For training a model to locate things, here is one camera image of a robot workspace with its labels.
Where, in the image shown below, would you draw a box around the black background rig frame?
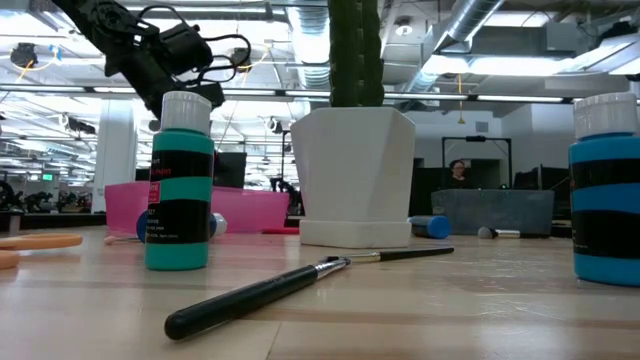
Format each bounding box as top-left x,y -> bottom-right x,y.
441,135 -> 513,190

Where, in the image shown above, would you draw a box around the green cactus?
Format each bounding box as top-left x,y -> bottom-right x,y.
327,0 -> 386,109

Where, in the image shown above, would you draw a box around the pink-red translucent plastic bin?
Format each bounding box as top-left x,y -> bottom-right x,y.
104,180 -> 291,236

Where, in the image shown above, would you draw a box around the silver rectangular air duct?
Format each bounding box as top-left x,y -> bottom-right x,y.
469,22 -> 601,57

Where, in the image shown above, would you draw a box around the black ceiling device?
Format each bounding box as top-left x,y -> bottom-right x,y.
229,46 -> 254,74
9,42 -> 39,69

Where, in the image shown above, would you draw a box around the white building column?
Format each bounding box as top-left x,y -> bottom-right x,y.
91,98 -> 138,214

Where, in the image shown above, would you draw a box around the silver spiral air duct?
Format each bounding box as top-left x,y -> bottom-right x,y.
399,0 -> 506,96
287,4 -> 332,91

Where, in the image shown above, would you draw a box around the light blue paint bottle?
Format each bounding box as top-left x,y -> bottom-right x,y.
568,91 -> 640,288

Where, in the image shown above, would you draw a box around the white-bristled black brush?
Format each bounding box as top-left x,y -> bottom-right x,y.
476,225 -> 552,240

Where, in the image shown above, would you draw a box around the thick black-handled paintbrush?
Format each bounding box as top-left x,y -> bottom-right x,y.
163,255 -> 352,342

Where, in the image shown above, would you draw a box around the thin black-handled paintbrush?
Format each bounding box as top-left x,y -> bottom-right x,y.
325,245 -> 456,265

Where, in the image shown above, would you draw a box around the teal paint bottle white cap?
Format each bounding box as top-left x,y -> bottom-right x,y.
144,90 -> 216,272

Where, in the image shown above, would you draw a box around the grey plastic bin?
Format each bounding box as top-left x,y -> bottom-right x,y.
430,188 -> 556,237

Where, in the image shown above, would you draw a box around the medium blue paint bottle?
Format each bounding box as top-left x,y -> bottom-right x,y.
408,214 -> 453,240

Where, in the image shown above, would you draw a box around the person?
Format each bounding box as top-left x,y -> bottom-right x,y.
445,158 -> 472,190

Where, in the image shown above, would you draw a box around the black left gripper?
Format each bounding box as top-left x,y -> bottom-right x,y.
104,32 -> 226,119

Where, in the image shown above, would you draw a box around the long ceiling light strip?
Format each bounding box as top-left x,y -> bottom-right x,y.
0,84 -> 640,105

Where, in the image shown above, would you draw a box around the dark blue paint bottle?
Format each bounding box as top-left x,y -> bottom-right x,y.
135,209 -> 229,245

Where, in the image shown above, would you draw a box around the black desk monitor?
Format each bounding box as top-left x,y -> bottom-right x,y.
213,151 -> 248,190
540,165 -> 571,191

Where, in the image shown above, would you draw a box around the white hexagonal plant pot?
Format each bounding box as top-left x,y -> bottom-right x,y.
289,106 -> 417,250

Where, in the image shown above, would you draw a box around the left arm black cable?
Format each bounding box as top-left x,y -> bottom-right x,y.
137,4 -> 254,84

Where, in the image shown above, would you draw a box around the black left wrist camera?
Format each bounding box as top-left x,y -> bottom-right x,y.
158,22 -> 215,77

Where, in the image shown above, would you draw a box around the thin brush with pale end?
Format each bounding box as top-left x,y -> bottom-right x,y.
102,234 -> 142,247

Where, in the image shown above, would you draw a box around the orange-handled scissors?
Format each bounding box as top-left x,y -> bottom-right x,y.
0,233 -> 84,272

